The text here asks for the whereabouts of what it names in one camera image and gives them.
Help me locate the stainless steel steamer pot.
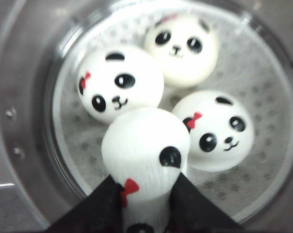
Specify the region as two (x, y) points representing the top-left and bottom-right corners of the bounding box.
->
(0, 0), (293, 233)

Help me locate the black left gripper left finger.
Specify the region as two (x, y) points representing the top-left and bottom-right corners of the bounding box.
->
(45, 176), (123, 233)

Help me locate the panda bun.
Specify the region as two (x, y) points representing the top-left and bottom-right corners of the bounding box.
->
(101, 107), (190, 233)
(144, 13), (219, 88)
(172, 90), (255, 172)
(77, 44), (164, 124)

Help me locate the white perforated steamer liner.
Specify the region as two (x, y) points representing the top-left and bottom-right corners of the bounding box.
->
(52, 2), (293, 222)

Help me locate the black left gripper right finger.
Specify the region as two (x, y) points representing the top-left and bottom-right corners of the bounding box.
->
(165, 173), (244, 233)

